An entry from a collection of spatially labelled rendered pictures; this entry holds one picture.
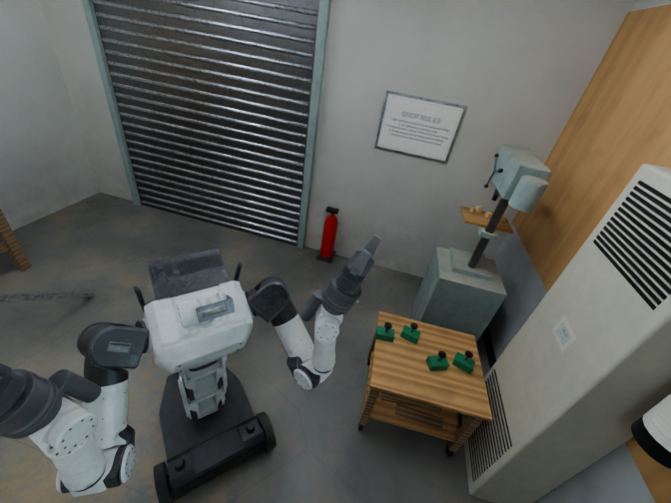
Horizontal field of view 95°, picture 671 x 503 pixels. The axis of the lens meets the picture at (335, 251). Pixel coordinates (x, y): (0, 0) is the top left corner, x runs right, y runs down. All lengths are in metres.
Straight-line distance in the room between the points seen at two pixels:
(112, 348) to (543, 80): 2.91
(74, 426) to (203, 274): 0.44
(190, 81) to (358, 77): 1.53
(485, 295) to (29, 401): 2.34
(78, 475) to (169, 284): 0.43
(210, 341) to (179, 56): 2.87
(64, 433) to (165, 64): 3.16
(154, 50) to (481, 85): 2.77
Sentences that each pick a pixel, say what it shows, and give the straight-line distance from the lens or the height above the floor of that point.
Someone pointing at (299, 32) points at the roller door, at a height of 1.98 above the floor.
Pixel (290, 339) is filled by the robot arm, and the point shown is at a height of 1.22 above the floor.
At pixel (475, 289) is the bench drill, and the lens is 2.44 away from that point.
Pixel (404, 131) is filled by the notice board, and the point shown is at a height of 1.44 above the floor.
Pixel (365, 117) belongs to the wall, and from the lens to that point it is 2.88.
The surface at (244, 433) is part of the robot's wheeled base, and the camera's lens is 1.98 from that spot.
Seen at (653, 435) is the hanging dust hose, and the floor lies 1.15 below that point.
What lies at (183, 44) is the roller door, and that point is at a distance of 3.41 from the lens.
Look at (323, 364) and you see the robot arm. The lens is 0.98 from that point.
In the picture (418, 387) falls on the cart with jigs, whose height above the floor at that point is 0.53.
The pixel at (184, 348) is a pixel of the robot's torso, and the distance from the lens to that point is 0.93.
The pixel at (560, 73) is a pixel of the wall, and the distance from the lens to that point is 2.97.
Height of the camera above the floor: 2.02
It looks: 35 degrees down
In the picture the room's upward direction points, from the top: 10 degrees clockwise
